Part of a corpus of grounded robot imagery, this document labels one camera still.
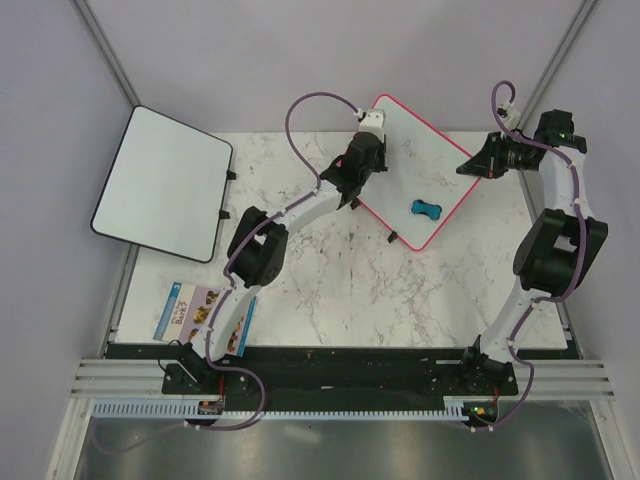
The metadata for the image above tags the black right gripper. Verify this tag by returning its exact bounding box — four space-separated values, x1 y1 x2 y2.
457 134 536 181

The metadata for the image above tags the pink framed whiteboard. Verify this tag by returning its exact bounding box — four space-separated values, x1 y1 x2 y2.
359 94 479 252

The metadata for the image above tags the blue bone-shaped eraser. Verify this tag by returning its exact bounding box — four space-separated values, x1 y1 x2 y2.
411 199 442 221

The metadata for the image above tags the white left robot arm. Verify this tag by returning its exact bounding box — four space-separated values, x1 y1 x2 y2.
179 131 387 393

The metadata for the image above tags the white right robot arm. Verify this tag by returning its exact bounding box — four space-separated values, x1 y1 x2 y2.
456 110 608 394

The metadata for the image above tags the black framed whiteboard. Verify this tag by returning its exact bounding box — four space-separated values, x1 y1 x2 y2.
90 106 234 263

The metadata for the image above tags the dog picture book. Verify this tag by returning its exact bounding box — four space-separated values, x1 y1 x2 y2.
153 282 257 357

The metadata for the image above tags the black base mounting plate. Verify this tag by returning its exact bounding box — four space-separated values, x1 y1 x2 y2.
162 344 519 419

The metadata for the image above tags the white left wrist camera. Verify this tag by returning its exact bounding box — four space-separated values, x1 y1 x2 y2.
358 109 386 142

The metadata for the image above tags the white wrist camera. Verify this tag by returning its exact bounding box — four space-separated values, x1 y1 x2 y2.
497 102 521 130
358 109 386 142

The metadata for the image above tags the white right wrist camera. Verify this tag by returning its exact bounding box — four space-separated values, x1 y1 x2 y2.
497 102 521 130

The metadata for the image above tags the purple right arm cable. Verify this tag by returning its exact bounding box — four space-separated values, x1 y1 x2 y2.
462 81 589 435

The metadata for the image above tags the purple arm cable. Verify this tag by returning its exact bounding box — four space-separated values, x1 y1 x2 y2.
92 92 364 454
462 81 589 435

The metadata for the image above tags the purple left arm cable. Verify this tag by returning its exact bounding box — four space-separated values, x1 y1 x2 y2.
92 92 364 454

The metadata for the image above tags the light blue cable duct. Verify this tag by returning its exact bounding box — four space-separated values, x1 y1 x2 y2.
92 397 474 420

